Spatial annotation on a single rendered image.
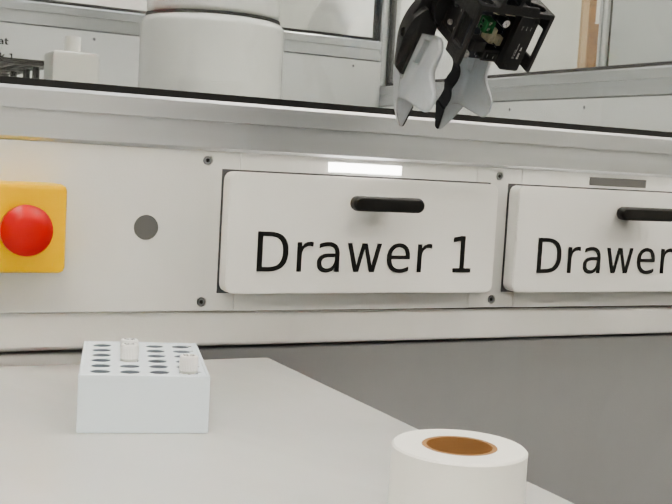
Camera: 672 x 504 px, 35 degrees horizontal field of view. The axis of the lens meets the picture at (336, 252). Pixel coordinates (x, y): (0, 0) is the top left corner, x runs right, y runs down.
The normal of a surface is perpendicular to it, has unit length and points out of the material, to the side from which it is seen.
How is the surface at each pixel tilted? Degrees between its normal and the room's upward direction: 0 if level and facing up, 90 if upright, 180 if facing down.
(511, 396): 90
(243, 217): 90
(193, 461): 0
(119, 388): 90
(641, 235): 90
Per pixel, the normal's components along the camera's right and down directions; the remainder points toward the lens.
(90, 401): 0.20, 0.09
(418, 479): -0.65, 0.03
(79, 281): 0.45, 0.10
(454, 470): -0.18, 0.07
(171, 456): 0.06, -0.99
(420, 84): -0.86, -0.08
